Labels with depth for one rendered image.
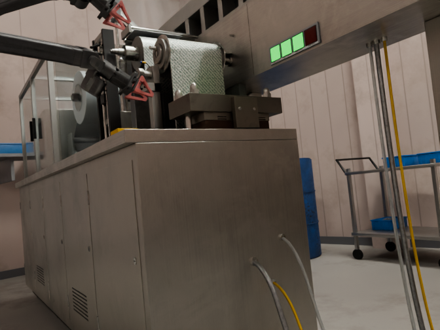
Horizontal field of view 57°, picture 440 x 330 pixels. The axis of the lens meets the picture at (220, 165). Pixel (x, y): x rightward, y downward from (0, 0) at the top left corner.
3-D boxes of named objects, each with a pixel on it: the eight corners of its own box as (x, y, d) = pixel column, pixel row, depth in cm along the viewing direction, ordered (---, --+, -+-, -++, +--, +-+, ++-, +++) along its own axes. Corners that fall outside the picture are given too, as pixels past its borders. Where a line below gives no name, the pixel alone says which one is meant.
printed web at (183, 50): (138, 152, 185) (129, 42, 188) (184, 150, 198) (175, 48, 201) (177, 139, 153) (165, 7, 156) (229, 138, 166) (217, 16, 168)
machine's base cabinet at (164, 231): (25, 297, 322) (18, 188, 326) (106, 280, 357) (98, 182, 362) (159, 456, 111) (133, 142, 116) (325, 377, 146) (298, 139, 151)
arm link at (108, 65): (102, 57, 136) (100, 56, 142) (91, 74, 137) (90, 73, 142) (120, 69, 139) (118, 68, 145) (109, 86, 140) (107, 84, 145)
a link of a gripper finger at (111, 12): (127, 26, 147) (105, 6, 144) (120, 34, 153) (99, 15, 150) (137, 14, 150) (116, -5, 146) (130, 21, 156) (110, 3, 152)
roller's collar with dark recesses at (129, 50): (122, 61, 180) (120, 47, 181) (134, 63, 184) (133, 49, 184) (126, 57, 175) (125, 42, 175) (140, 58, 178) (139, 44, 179)
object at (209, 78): (174, 108, 154) (169, 60, 155) (226, 110, 167) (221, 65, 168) (175, 108, 153) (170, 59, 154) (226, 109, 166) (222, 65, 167)
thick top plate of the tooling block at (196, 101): (169, 120, 148) (167, 103, 148) (256, 120, 169) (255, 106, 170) (190, 110, 134) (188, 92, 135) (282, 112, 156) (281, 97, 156)
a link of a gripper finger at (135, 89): (152, 102, 143) (128, 87, 139) (144, 107, 149) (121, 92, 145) (159, 86, 145) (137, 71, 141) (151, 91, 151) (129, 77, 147)
